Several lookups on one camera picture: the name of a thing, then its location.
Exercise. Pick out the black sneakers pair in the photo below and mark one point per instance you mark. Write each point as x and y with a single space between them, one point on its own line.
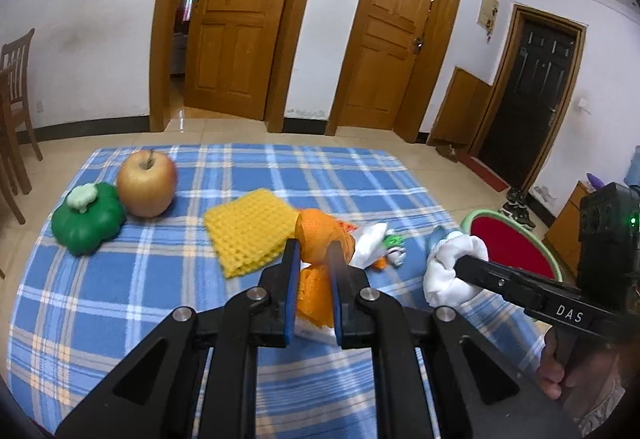
515 208

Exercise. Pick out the yellow foam fruit net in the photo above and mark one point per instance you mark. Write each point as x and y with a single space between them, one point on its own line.
249 232

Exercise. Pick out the red doormat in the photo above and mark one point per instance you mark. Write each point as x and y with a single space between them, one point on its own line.
482 171

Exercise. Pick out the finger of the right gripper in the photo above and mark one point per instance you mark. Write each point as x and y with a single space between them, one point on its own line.
544 299

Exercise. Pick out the wooden shoe cabinet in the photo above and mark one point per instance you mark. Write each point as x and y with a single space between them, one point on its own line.
463 109

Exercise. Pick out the black entrance door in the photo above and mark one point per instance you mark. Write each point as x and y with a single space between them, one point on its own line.
529 103

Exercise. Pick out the white green candy wrapper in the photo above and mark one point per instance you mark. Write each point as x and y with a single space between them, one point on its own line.
377 246

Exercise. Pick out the person's right hand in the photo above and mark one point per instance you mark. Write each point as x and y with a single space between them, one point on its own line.
597 374

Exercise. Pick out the open wooden door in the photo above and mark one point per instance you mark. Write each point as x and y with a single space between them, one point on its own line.
230 53

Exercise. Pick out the orange snack wrapper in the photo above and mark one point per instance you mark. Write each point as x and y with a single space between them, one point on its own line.
315 231

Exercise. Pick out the white tissue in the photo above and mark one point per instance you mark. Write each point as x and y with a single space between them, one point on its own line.
441 286

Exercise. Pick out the beige wall electrical box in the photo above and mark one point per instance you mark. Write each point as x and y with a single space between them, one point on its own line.
487 14

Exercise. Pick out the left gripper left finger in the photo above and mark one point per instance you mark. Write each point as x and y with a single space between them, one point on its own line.
290 269

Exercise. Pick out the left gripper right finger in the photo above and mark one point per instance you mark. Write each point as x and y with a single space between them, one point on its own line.
340 290

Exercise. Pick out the wooden side cabinet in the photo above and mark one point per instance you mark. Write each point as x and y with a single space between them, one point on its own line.
562 236

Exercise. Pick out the closed wooden door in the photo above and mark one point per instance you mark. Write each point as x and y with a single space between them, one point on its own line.
392 39

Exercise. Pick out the red bin green rim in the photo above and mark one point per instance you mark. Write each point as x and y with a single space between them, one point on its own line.
511 244

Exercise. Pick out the red yellow apple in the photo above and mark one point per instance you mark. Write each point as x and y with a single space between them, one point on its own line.
146 183

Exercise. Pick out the wooden chair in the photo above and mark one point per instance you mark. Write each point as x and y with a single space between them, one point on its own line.
15 113

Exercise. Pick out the green toy pepper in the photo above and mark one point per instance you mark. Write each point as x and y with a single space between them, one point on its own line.
89 215

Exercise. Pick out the blue plaid tablecloth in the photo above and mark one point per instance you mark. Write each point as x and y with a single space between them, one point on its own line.
75 318

